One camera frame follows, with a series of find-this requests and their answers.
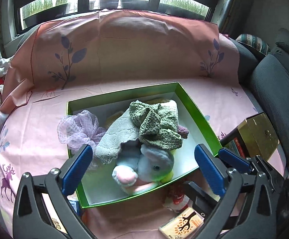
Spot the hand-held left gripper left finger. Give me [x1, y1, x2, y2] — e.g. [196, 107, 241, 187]
[12, 144, 96, 239]

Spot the pink leaf print pillow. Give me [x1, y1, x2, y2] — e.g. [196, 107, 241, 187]
[0, 9, 239, 107]

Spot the dark trough planter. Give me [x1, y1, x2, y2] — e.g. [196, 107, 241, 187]
[121, 0, 147, 9]

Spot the gold tin box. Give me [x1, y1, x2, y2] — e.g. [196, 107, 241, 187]
[220, 113, 280, 162]

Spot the purple towel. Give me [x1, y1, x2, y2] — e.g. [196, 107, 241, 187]
[177, 124, 190, 139]

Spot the blue tissue pack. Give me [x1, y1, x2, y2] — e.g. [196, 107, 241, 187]
[68, 197, 81, 216]

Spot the lavender mesh bath pouf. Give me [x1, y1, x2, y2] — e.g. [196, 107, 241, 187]
[57, 110, 107, 155]

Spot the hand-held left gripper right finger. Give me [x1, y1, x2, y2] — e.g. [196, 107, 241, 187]
[195, 144, 276, 239]

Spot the tree print tissue pack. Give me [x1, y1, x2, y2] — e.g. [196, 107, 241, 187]
[158, 207, 206, 239]

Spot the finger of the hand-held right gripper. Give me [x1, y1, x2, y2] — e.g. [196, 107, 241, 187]
[218, 148, 286, 192]
[182, 180, 221, 223]

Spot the red white knitted cloth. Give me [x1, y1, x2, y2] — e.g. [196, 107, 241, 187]
[162, 187, 192, 212]

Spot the grey sofa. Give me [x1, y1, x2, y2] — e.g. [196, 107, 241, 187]
[230, 27, 289, 180]

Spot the green knitted cloth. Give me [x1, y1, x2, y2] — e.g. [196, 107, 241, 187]
[128, 100, 183, 151]

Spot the striped cushion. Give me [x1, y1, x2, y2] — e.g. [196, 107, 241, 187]
[236, 33, 270, 55]

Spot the long planter with grass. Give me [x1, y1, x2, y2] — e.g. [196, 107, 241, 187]
[22, 4, 69, 28]
[159, 3, 207, 18]

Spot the green cardboard box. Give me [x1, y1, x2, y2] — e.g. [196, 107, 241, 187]
[65, 81, 223, 209]

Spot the yellow tissue pack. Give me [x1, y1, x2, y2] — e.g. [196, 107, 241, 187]
[41, 194, 69, 238]

